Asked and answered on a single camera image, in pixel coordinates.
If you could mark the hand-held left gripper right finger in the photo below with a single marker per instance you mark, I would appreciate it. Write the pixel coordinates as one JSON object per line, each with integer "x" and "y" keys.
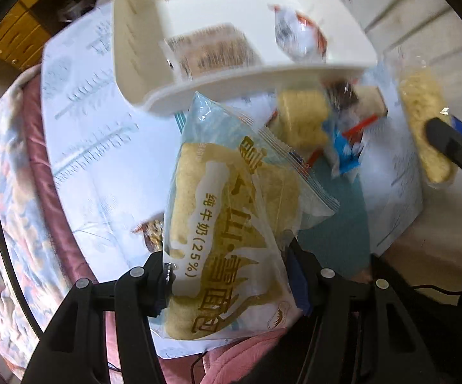
{"x": 297, "y": 284}

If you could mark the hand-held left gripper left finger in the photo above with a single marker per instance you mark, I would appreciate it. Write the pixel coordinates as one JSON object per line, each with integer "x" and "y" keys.
{"x": 151, "y": 278}

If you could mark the long crumbly bread packet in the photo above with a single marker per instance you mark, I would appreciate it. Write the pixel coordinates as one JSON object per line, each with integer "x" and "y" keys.
{"x": 419, "y": 100}

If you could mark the red striped snack packet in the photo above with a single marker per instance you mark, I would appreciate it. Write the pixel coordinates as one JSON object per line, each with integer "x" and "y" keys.
{"x": 361, "y": 126}

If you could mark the clear blue bread packet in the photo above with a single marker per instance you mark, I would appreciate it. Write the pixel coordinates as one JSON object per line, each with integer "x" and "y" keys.
{"x": 215, "y": 208}

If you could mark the brown and white snack packet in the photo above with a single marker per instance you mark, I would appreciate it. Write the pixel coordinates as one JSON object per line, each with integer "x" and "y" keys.
{"x": 365, "y": 98}

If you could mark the blue snack packet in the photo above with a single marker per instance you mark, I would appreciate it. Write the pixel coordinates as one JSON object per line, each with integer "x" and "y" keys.
{"x": 345, "y": 152}

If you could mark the yellow bread packet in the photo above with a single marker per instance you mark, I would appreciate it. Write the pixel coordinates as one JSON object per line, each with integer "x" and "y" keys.
{"x": 301, "y": 116}

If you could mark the white and red snack packet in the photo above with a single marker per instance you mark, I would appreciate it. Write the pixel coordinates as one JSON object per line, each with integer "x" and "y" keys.
{"x": 295, "y": 32}

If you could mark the white plastic basket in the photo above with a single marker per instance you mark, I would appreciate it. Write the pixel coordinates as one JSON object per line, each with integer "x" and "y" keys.
{"x": 135, "y": 48}

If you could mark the small brown snack packet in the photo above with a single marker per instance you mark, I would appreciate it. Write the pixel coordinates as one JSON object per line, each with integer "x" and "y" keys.
{"x": 153, "y": 236}

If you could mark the pink blanket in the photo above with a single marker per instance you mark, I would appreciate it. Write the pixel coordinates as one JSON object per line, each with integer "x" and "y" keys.
{"x": 51, "y": 192}

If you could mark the white tree print tablecloth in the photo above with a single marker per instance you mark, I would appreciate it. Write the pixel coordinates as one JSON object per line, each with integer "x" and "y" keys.
{"x": 87, "y": 128}

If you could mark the yellow wooden furniture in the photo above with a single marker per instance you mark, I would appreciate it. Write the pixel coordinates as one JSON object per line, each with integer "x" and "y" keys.
{"x": 19, "y": 28}

